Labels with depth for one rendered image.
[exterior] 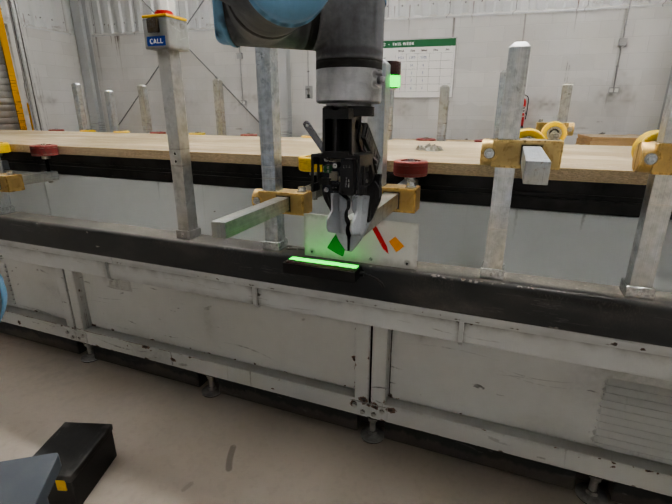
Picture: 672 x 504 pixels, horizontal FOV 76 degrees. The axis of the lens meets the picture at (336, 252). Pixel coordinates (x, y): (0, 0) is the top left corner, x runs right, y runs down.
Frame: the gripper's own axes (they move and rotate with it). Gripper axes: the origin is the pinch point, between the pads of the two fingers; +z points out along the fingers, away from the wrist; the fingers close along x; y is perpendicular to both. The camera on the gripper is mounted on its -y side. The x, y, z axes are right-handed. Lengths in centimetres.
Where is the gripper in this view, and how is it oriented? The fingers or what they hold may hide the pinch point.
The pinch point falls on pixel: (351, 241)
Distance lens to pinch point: 67.5
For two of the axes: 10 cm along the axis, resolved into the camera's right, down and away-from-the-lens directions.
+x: 9.3, 1.2, -3.5
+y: -3.7, 2.7, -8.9
